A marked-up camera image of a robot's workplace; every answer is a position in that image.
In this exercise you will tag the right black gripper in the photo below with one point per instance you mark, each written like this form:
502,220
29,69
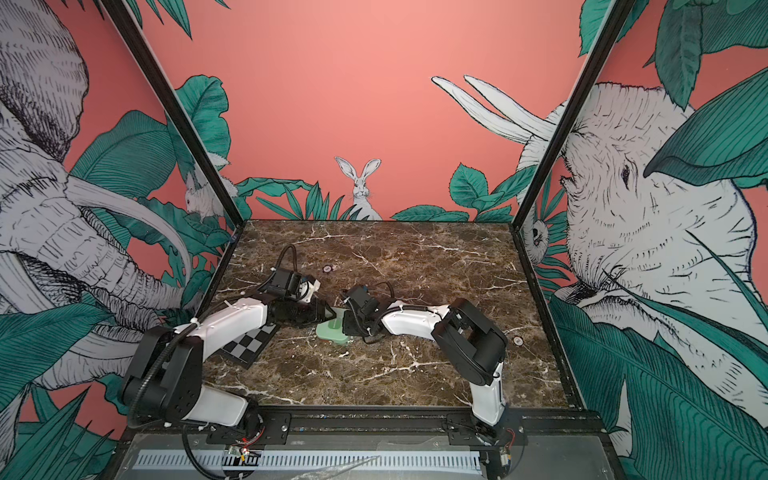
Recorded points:
348,328

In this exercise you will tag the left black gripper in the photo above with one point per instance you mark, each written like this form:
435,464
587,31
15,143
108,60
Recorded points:
318,313

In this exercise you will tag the mint green nail clipper case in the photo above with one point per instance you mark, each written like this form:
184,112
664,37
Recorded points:
332,330

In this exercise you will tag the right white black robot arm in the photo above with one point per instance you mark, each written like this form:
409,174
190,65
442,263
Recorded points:
472,343

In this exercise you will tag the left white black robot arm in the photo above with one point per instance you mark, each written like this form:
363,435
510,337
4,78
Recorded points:
164,381

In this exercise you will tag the black white checkerboard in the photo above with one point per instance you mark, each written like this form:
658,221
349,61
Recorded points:
246,349

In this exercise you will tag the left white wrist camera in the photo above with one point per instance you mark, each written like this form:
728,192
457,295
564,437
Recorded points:
308,287

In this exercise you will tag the black front mounting rail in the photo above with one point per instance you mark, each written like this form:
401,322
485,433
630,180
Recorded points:
516,428

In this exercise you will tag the white slotted cable duct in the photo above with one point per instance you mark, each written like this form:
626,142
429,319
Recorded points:
293,460

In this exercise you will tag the left black frame post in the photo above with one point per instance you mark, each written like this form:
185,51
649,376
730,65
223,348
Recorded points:
129,31

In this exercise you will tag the black frame post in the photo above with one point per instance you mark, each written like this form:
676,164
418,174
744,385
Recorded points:
616,17
129,31

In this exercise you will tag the right black frame post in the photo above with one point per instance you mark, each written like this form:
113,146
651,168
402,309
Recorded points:
616,17

